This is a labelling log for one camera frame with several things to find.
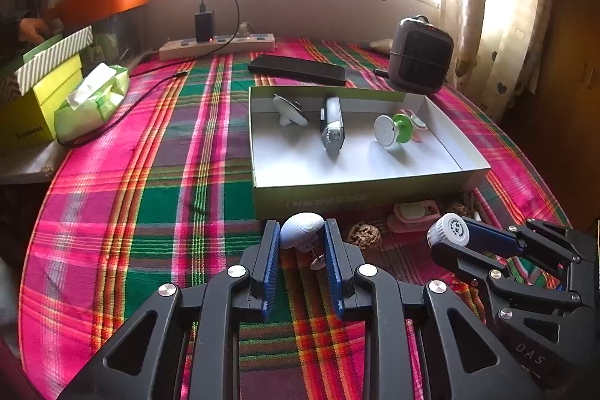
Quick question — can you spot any black charger cable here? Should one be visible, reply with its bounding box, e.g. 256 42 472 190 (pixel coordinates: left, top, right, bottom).
56 0 241 146

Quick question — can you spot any green white cardboard box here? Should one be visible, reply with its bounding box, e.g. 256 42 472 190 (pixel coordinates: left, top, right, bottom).
248 85 491 219

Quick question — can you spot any white green suction holder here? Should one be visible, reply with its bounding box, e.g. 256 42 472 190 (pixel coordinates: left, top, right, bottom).
373 113 419 150

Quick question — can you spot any white power strip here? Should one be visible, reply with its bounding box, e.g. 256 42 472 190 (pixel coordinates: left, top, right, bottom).
158 33 276 61

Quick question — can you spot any black white suction hook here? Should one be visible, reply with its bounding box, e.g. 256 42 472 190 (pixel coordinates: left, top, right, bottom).
273 94 309 130

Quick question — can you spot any green striped gift box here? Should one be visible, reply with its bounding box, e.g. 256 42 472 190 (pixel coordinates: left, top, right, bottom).
14 25 95 96

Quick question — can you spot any black smartphone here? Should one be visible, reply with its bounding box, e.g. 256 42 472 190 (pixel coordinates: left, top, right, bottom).
247 54 348 86

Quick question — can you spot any pink green plaid tablecloth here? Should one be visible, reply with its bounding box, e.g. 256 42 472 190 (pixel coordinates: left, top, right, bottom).
19 35 577 400

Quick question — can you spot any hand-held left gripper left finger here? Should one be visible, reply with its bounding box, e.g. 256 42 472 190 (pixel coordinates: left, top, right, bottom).
56 219 282 400

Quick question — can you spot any black bike light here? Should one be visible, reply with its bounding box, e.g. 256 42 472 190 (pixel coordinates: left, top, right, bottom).
319 96 347 163

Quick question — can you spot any pink clip with white button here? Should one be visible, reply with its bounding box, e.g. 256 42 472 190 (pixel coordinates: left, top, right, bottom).
407 112 428 143

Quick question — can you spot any grey small space heater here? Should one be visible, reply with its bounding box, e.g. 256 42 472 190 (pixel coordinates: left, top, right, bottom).
388 16 455 96

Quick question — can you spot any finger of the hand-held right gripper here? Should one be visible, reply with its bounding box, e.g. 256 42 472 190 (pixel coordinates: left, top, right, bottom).
431 243 582 312
464 216 587 262

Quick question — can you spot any black charger adapter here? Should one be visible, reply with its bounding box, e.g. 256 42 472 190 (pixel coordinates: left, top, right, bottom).
194 10 215 42

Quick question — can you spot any white dome-shaped object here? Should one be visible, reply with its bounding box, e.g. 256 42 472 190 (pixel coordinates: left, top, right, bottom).
280 211 327 272

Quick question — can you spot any white round bottle cap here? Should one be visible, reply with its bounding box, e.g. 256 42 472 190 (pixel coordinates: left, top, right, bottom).
426 214 471 250

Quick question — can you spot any green tissue pack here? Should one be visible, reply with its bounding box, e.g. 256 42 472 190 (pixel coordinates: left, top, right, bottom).
53 63 131 143

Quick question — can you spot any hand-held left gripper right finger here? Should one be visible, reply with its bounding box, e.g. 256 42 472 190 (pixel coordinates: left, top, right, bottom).
323 218 547 400

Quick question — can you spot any yellow-green box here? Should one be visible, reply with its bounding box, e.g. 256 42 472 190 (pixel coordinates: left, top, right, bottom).
0 53 85 150

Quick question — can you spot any brown walnut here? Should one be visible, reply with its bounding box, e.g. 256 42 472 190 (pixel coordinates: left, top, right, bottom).
348 222 381 248

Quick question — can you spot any heart print curtain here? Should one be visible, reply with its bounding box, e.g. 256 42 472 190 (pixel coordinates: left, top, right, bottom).
441 0 556 120

